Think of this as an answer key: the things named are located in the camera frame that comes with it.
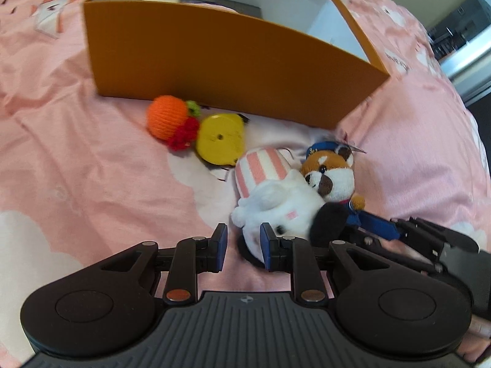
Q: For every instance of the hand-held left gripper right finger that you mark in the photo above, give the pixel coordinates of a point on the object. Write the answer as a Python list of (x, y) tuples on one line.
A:
[(265, 246)]

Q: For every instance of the white plush with striped hat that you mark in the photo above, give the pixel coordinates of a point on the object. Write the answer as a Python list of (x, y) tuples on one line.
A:
[(280, 199)]

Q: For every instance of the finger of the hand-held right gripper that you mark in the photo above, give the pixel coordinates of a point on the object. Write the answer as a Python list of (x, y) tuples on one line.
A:
[(399, 255), (378, 226)]

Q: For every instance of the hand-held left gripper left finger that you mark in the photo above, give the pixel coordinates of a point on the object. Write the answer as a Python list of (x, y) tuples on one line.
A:
[(221, 246)]

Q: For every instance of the red panda plush toy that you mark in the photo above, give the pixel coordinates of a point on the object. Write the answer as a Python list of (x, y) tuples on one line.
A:
[(330, 176)]

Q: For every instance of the pink printed blanket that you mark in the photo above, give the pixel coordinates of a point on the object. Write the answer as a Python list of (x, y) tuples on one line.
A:
[(96, 180)]

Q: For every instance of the orange crochet fruit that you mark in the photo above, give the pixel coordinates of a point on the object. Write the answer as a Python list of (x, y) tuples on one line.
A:
[(167, 117)]

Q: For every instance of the orange cardboard box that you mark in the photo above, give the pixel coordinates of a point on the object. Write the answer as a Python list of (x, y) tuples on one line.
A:
[(230, 65)]

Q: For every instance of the yellow tape measure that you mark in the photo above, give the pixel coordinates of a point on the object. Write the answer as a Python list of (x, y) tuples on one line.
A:
[(220, 140)]

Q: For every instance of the person's right hand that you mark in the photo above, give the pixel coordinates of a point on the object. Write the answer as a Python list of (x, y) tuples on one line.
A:
[(481, 326)]

